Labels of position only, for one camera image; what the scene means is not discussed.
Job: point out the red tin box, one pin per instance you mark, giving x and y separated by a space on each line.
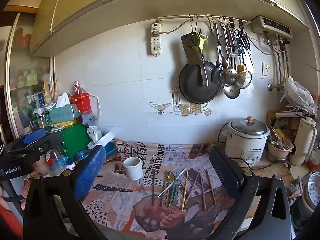
80 102

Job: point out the white cup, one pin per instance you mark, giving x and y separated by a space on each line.
132 167

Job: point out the pink chopstick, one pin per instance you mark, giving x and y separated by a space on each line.
202 192
211 187

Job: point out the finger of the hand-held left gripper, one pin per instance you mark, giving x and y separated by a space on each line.
51 140
35 135

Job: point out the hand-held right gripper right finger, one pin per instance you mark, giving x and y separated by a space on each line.
222 167

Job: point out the perforated steel skimmer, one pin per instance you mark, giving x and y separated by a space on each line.
228 75

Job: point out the teal tissue box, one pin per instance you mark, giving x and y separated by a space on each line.
63 115

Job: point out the white rice cooker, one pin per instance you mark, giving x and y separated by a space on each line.
246 140

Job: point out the white water heater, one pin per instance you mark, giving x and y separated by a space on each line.
271 27

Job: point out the yellow upper cabinet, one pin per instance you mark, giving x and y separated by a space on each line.
150 2

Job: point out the yellow chopstick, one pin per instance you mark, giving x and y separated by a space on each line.
184 191

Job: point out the cream thermos jug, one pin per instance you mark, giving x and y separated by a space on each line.
303 142

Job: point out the glass door cabinet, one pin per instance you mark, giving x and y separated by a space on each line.
27 80

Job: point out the clear plastic bag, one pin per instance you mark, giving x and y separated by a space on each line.
298 96

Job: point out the metal steamer pot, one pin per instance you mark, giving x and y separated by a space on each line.
312 192

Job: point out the gold spoon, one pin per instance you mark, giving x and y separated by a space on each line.
170 178

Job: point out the newspaper print tablecloth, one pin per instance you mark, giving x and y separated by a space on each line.
117 200

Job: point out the white power strip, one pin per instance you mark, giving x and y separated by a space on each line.
156 40

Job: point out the pink bowl with utensils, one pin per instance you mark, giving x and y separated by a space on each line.
278 151

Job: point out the dark slim spoon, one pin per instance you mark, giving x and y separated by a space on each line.
163 190

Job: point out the white wall socket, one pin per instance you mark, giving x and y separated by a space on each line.
266 69

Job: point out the white printed plastic bag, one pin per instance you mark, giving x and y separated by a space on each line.
94 133

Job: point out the blue bowl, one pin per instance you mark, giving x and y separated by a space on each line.
111 149

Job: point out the grey brown chopstick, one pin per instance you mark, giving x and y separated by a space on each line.
193 185

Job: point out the dark brown chopstick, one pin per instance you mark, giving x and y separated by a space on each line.
152 187

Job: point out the black whisk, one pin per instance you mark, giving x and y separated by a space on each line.
243 42

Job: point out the metal hanging rail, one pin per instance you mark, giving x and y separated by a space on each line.
200 16

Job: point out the green plastic container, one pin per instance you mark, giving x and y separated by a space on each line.
73 137

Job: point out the person's left forearm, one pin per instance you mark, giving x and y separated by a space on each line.
7 220

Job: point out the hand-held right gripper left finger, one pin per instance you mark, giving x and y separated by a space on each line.
87 172

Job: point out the person's left hand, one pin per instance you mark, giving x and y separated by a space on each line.
25 190

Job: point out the green peeler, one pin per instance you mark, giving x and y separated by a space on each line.
201 42

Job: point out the yellow flat box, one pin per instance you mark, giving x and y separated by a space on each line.
66 124

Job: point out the silver chopstick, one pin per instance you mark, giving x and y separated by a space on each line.
172 183

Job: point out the black frying pan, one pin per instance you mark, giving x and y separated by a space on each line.
192 85

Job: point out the dark hanging cleaver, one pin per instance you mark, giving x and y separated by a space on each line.
192 52

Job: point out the round steel ladle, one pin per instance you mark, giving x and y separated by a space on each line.
231 92

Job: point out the red and white container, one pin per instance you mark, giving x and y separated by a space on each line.
314 160

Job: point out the glass jar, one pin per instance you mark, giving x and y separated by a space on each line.
57 158

